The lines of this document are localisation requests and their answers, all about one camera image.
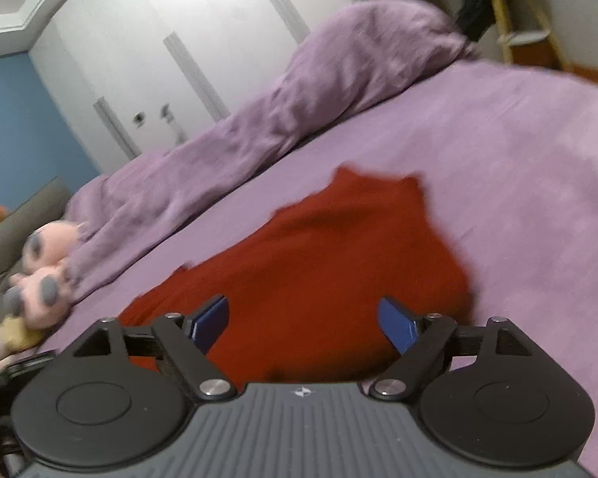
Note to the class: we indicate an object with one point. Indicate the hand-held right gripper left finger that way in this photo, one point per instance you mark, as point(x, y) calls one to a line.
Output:
point(209, 321)

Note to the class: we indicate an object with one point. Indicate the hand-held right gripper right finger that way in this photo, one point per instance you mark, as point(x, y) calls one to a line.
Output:
point(396, 323)

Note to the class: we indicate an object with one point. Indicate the red knit cardigan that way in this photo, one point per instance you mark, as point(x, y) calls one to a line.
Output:
point(304, 259)

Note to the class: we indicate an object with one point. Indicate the yellowish plush toy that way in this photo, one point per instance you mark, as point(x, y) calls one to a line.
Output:
point(10, 338)

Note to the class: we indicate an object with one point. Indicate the pink plush toy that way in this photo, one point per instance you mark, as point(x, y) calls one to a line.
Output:
point(50, 244)

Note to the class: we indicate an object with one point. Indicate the purple bed sheet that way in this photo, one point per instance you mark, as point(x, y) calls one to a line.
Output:
point(528, 184)

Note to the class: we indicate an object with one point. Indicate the purple duvet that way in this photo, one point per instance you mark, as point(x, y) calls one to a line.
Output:
point(329, 84)

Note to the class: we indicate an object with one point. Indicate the white wardrobe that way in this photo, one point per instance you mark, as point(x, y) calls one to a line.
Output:
point(154, 10)

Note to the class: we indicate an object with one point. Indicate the black cloth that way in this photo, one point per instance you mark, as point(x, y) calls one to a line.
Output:
point(476, 10)

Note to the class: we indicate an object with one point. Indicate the side table with yellow legs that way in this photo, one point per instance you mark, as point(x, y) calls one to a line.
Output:
point(501, 15)

